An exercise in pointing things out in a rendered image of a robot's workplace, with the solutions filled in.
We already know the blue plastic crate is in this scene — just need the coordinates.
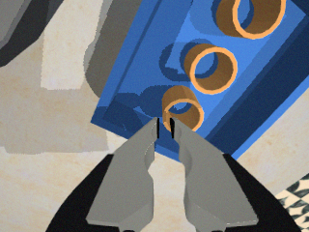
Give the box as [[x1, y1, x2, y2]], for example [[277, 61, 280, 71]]
[[90, 0, 309, 162]]

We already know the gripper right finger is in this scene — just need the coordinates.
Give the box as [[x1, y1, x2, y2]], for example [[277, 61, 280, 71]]
[[170, 117, 301, 232]]

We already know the bronze bushing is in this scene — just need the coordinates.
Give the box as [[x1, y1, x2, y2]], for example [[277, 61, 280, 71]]
[[183, 43, 238, 95], [216, 0, 286, 40], [162, 85, 204, 131]]

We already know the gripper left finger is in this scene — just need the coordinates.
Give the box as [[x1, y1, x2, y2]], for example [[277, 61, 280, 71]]
[[45, 117, 159, 232]]

